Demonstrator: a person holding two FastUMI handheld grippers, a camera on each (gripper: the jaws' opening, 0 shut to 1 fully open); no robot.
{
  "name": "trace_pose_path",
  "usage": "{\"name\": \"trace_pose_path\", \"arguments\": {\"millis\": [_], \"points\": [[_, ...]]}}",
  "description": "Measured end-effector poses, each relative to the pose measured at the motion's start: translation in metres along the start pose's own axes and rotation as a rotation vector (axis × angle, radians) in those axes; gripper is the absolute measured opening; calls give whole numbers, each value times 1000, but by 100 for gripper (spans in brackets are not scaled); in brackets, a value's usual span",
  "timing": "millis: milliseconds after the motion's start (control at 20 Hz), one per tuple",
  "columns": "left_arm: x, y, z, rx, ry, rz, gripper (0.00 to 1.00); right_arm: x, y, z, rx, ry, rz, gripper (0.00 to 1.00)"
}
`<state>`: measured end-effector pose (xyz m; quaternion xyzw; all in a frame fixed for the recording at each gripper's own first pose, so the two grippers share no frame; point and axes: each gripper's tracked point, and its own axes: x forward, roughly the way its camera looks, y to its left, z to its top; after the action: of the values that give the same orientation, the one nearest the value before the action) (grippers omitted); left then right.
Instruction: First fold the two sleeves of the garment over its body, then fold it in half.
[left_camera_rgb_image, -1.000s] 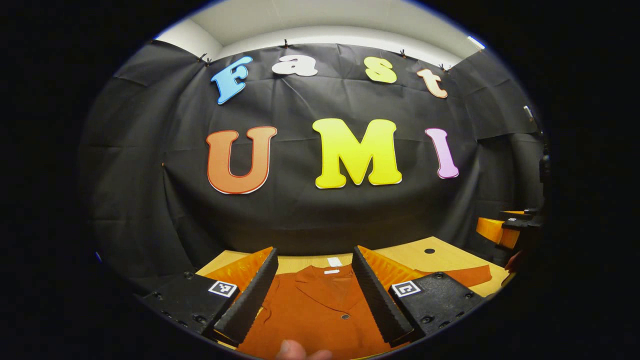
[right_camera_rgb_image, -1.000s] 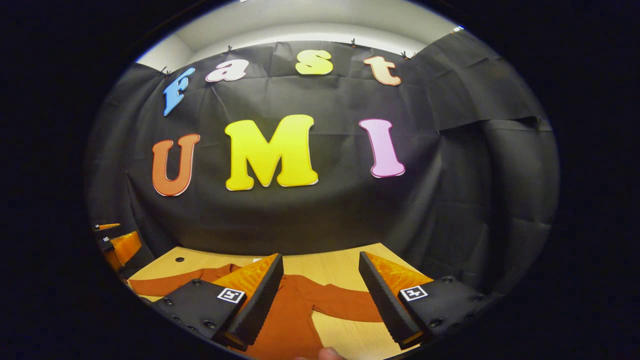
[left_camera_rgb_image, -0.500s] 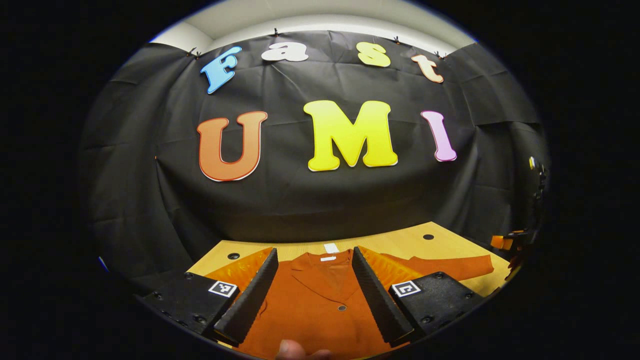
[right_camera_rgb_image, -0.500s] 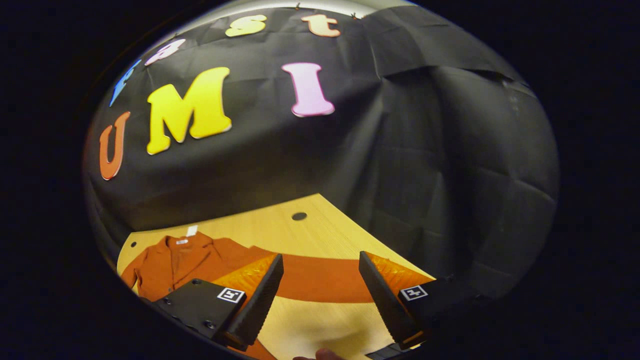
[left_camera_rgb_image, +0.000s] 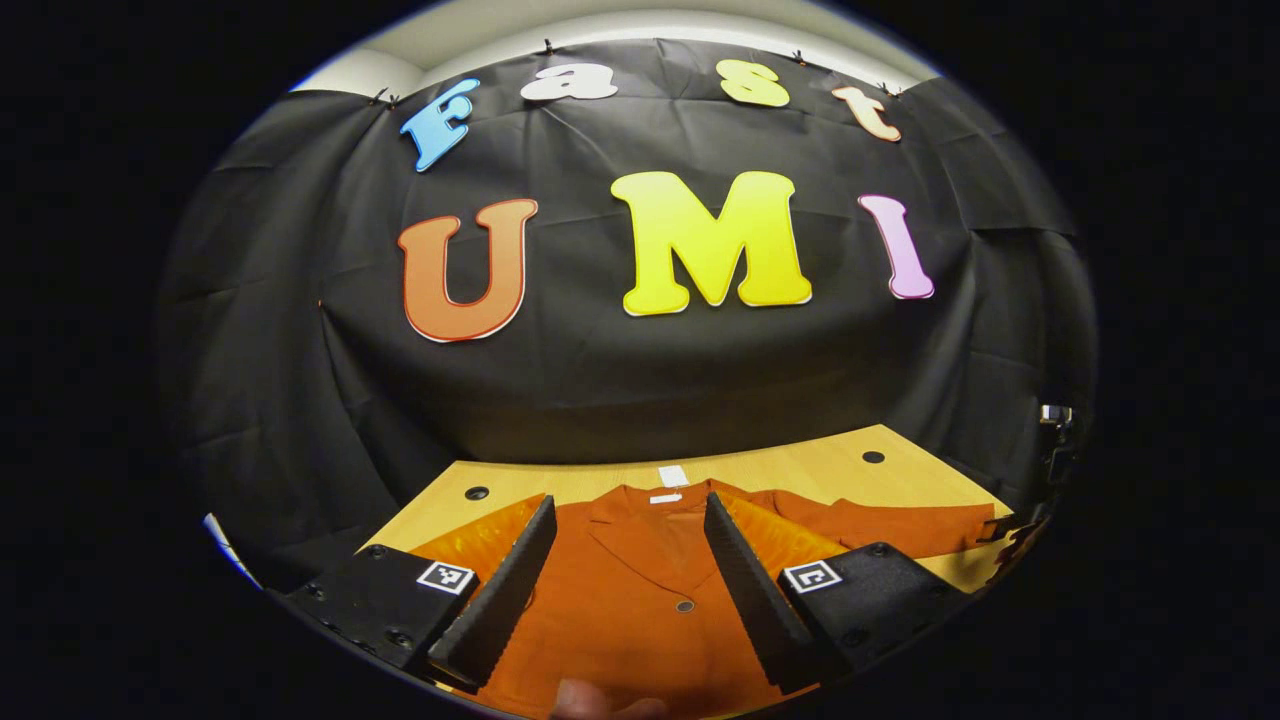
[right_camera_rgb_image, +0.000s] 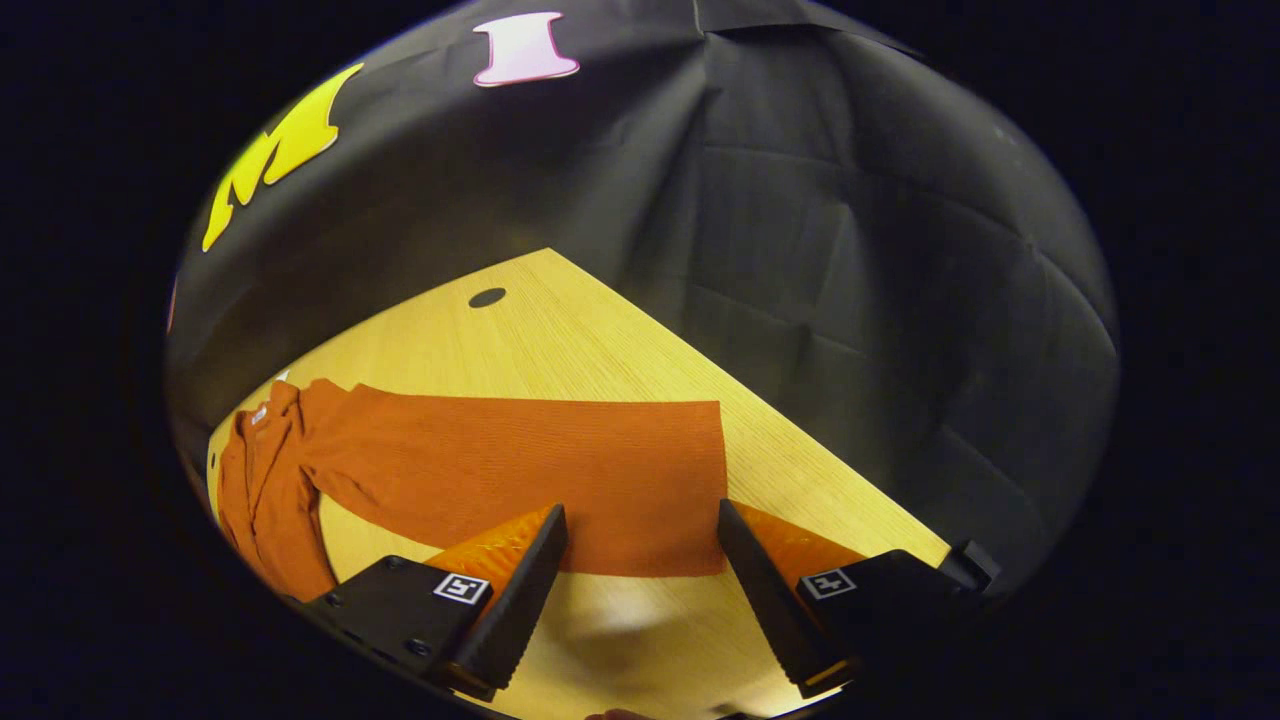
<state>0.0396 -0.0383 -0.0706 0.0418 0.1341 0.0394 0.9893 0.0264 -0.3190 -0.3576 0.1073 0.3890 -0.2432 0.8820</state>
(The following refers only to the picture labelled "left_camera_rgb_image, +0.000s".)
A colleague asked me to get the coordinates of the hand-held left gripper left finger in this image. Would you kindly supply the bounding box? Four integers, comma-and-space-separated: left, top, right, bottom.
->
283, 494, 558, 693

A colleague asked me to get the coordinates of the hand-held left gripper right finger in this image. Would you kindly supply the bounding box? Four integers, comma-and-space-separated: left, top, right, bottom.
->
703, 490, 976, 693

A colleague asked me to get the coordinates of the rust orange buttoned garment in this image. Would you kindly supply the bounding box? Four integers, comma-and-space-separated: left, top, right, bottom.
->
475, 480, 1001, 720

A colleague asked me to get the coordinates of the black backdrop cloth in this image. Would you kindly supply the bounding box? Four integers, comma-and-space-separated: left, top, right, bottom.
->
158, 40, 1099, 591

